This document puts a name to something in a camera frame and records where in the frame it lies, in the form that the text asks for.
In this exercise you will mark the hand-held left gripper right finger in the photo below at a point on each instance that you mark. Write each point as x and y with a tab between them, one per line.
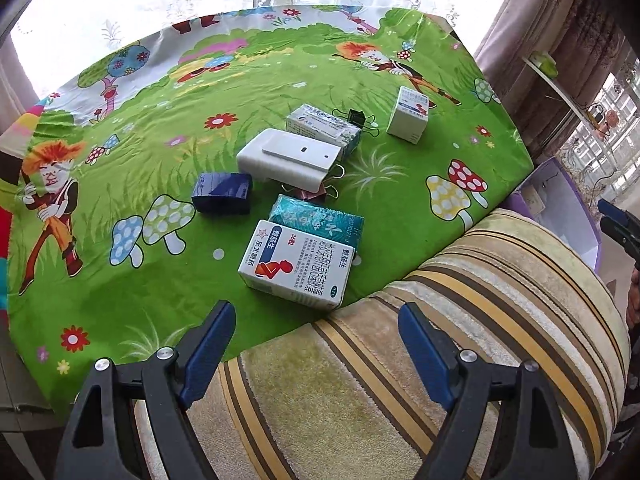
425	350

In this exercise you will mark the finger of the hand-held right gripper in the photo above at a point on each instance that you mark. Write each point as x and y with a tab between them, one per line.
625	240
614	211

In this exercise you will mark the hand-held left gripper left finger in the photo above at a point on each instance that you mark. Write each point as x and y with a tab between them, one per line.
210	355

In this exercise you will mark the purple cardboard box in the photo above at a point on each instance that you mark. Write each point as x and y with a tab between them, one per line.
565	195

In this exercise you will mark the large white red-figure box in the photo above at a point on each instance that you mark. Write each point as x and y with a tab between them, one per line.
295	270

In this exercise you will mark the small dark blue box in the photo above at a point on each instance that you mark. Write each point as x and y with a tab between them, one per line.
222	192

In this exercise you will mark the teal carton box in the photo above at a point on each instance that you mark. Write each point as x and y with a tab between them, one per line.
315	222

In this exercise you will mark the pink binder clip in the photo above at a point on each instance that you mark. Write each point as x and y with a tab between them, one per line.
306	193

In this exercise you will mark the white plastic case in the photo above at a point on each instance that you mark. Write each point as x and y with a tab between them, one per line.
287	162

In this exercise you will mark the small white red-blue box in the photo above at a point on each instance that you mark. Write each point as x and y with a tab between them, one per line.
407	117

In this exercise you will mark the black binder clip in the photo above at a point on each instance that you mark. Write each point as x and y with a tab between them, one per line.
357	117

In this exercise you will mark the white box green print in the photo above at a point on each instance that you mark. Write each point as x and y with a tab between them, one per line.
322	127

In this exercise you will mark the embroidered lace curtain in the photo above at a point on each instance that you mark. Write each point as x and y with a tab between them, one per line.
580	160

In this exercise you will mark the striped beige blanket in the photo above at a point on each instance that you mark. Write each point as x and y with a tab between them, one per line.
350	385

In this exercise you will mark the small pink fan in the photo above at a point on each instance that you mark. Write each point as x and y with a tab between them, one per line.
600	116

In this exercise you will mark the green tissue packet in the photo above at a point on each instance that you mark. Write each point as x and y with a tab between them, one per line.
546	63

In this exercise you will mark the beige patterned drape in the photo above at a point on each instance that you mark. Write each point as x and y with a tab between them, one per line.
550	25

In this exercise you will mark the green cartoon printed cloth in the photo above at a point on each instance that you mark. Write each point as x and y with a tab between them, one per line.
150	135

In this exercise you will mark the white sheer lace curtain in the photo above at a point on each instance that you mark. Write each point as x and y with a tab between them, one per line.
150	0

